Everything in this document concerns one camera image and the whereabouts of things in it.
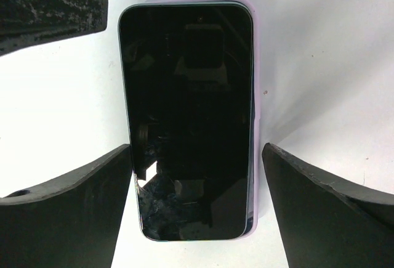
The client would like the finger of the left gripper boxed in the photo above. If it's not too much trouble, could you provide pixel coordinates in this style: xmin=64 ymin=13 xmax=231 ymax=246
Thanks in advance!
xmin=1 ymin=0 xmax=108 ymax=55

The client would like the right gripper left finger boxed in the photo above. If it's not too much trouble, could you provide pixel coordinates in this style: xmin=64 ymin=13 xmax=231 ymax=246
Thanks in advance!
xmin=1 ymin=144 xmax=132 ymax=267

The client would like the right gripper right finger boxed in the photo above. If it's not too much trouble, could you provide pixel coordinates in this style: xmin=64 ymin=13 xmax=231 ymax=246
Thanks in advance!
xmin=262 ymin=143 xmax=393 ymax=267

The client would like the black phone teal edge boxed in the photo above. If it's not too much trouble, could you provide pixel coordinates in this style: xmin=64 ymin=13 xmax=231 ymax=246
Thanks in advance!
xmin=118 ymin=0 xmax=255 ymax=242

